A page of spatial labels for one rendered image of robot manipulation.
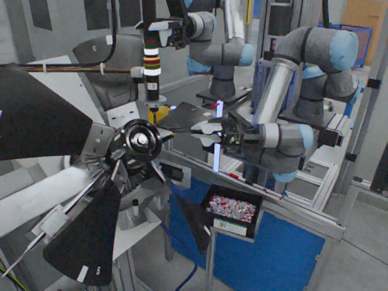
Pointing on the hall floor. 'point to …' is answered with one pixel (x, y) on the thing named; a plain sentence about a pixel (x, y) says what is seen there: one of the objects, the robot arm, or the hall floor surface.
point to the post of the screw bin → (210, 261)
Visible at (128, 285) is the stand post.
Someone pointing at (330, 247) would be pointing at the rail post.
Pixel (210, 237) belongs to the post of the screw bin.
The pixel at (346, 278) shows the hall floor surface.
